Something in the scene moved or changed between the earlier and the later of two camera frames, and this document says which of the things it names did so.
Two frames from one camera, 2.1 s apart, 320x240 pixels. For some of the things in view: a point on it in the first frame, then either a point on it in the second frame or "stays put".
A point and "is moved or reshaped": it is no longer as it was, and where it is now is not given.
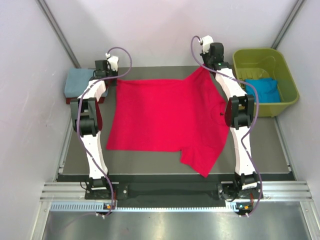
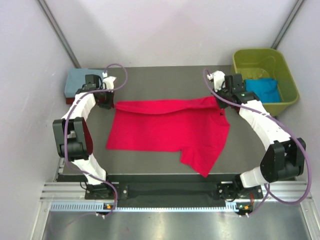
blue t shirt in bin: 267,89 stays put
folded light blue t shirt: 76,79 stays put
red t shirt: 186,115 is moved or reshaped
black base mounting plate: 131,191 stays put
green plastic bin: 258,63 stays put
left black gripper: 113,83 -> 110,104
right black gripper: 204,56 -> 221,105
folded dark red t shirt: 101,100 stays put
